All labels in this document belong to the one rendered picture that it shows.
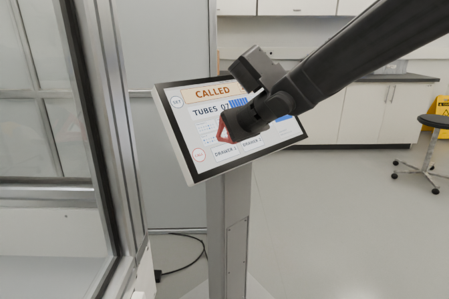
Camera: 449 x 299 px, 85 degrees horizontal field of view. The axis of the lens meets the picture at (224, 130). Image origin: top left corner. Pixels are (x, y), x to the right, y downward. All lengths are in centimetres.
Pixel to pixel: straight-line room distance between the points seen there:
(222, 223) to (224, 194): 13
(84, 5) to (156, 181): 147
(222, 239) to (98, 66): 87
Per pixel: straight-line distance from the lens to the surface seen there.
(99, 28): 36
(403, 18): 26
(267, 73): 41
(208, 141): 73
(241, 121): 48
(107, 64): 36
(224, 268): 120
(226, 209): 98
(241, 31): 341
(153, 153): 162
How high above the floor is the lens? 132
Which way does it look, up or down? 21 degrees down
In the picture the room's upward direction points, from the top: straight up
